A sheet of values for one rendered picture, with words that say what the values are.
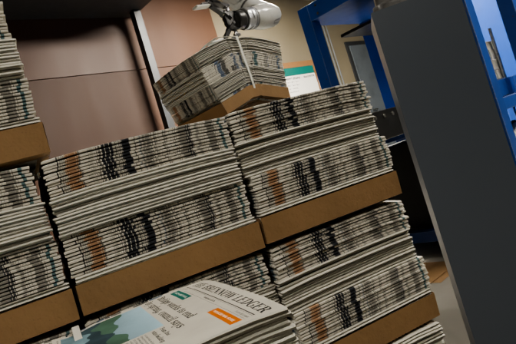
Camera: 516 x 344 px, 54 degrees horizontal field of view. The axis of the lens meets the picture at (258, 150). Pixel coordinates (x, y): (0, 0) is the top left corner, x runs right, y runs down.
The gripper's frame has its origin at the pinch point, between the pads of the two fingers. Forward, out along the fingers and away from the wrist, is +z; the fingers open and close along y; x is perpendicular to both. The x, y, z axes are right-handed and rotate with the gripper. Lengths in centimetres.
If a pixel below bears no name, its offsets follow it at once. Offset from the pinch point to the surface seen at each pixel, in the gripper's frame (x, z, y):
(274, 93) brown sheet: -13.9, -7.3, 33.9
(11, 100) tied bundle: -67, 100, 32
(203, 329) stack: -96, 102, 64
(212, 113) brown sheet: -6.8, 17.5, 33.5
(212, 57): -13.0, 13.7, 16.3
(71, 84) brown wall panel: 286, -85, -66
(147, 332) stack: -87, 103, 64
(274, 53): -13.3, -16.0, 19.5
